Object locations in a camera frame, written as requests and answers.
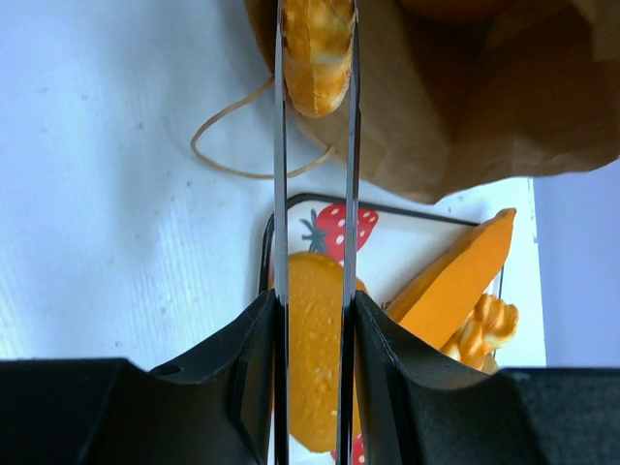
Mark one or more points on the strawberry print tray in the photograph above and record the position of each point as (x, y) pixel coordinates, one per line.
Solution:
(401, 243)

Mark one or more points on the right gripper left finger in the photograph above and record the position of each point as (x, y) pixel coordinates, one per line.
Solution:
(210, 405)

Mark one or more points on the oval orange fake loaf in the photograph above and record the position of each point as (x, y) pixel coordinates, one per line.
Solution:
(315, 312)

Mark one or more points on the twisted striped fake pastry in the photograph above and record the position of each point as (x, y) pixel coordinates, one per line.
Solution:
(488, 328)

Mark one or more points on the metal tongs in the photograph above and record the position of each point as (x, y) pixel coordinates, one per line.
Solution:
(316, 69)

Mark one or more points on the brown paper bag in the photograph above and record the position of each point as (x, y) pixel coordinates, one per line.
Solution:
(455, 94)

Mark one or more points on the orange fake baguette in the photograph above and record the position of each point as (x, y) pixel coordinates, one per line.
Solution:
(436, 303)

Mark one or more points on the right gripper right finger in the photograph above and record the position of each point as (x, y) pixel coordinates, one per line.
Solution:
(418, 406)

